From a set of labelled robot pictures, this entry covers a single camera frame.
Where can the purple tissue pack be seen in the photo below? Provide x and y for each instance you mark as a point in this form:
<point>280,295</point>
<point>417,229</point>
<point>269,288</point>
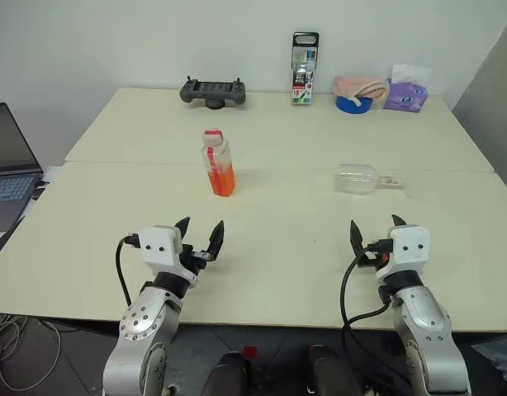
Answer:
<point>406,92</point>

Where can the bottle with orange liquid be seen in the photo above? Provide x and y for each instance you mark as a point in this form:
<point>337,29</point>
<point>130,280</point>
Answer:
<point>222,181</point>

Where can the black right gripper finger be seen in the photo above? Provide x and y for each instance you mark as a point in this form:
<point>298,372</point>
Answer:
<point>356,239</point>
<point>399,221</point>

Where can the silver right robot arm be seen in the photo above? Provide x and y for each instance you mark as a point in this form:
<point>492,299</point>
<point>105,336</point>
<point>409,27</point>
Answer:
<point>427,321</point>

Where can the marker pen pack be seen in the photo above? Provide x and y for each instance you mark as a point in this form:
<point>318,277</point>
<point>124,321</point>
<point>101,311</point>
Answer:
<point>304,74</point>

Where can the dark rounded shape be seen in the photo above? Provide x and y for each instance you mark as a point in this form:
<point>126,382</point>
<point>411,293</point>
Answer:
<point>228,375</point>
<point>330,371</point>

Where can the grey partition panel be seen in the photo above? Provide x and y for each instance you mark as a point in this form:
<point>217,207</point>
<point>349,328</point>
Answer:
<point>493,103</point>

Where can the clear plastic wine glass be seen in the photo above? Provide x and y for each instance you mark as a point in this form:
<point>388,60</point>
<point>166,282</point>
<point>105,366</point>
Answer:
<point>354,179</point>

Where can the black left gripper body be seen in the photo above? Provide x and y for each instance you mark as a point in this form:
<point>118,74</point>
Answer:
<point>191,260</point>

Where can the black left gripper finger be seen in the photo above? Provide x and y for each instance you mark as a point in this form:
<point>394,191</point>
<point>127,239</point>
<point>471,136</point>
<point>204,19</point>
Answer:
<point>183,227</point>
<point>217,241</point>

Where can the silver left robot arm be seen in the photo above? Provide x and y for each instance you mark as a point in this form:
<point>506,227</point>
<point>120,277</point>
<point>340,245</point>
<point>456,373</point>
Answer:
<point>142,321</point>

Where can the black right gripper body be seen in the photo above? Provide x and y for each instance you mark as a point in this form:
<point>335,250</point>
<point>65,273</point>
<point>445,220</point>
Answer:
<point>371,260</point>

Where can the dark grey laptop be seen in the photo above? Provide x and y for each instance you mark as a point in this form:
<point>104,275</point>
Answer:
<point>10,165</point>

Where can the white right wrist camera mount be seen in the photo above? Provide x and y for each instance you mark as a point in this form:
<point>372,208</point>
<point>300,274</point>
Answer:
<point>410,247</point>

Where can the pink towel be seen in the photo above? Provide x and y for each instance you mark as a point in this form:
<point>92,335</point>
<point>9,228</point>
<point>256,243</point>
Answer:
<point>358,86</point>

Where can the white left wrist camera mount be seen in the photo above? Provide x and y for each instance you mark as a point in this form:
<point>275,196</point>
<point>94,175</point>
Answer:
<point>158,247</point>

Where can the small red square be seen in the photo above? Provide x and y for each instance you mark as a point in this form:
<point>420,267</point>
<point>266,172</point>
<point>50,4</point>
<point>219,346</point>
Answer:
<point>249,353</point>

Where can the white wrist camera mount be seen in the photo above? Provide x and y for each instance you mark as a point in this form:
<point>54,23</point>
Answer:
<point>410,247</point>
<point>158,247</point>

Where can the blue tape roll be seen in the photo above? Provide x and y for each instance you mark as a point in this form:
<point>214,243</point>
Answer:
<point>350,106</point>

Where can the grey handheld remote controller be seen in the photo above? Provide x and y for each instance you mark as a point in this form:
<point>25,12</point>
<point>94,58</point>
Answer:
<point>212,90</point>

